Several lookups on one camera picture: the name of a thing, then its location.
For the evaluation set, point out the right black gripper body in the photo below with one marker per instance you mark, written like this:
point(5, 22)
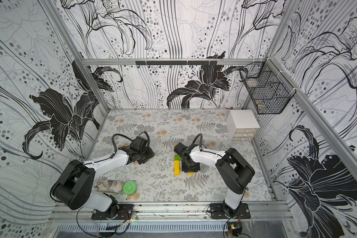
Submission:
point(190, 166)

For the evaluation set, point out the small electronics board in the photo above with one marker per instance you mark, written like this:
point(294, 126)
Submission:
point(234, 230)

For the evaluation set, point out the green block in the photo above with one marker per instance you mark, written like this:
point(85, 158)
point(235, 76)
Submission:
point(177, 158)

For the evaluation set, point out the black wall bar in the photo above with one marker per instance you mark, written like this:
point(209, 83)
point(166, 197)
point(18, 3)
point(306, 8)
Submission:
point(176, 62)

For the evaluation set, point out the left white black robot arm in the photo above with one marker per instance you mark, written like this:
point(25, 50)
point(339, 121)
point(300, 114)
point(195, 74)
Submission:
point(74, 187)

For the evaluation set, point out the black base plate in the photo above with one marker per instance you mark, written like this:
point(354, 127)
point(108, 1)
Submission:
point(121, 212)
point(221, 211)

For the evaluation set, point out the green round lid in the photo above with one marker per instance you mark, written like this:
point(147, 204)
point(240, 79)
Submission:
point(129, 188)

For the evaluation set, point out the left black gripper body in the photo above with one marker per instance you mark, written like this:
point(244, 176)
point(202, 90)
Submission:
point(144, 156)

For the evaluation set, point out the black wire basket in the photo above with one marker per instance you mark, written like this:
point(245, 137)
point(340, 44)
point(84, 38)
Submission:
point(267, 92)

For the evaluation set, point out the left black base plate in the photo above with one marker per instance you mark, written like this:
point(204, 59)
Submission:
point(121, 212)

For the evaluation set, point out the white slotted cable duct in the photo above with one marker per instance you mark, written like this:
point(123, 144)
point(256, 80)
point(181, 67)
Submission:
point(162, 227)

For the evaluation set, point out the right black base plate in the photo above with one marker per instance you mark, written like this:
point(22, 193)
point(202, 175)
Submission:
point(221, 211)

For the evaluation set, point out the white drawer box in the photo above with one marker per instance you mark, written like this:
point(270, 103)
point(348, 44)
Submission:
point(242, 125)

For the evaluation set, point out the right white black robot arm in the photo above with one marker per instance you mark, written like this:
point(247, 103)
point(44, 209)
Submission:
point(233, 168)

